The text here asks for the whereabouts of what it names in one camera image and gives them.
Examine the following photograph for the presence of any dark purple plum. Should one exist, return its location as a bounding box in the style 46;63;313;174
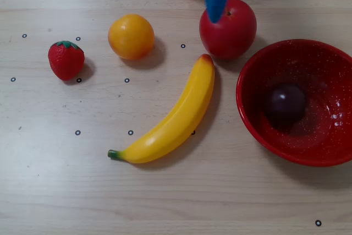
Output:
265;84;307;130

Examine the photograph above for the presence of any red speckled bowl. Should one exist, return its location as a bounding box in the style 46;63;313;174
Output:
235;39;352;167

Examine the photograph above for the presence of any red toy apple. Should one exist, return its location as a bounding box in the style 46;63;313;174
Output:
199;0;258;61

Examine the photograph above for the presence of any orange toy fruit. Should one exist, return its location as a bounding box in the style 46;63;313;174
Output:
107;14;156;61

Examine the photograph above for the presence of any yellow toy banana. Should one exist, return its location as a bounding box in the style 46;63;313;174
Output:
107;54;216;165

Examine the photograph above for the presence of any red toy strawberry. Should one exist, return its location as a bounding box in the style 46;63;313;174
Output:
47;40;85;81

